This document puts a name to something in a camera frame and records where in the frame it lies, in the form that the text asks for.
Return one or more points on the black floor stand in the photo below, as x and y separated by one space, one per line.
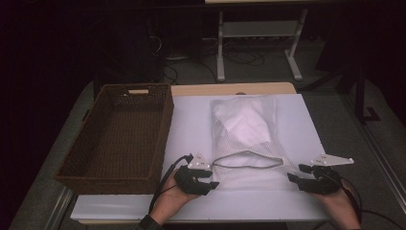
360 96

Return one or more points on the metal floor rail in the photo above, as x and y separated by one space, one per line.
379 140
59 209

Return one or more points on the person's right hand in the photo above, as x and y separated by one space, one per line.
340 207

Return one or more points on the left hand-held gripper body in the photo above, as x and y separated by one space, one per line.
188 182

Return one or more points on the brown wicker basket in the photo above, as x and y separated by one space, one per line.
124 137

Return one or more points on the white mesh laundry bag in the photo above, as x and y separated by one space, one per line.
245 179

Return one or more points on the person's left hand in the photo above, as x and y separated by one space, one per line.
170 201

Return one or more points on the white board mat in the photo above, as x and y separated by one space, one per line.
191 127

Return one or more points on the white garment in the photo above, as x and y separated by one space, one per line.
244 124

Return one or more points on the white metal desk frame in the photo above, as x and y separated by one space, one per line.
258 28

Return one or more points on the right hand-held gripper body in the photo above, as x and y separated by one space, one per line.
325 183

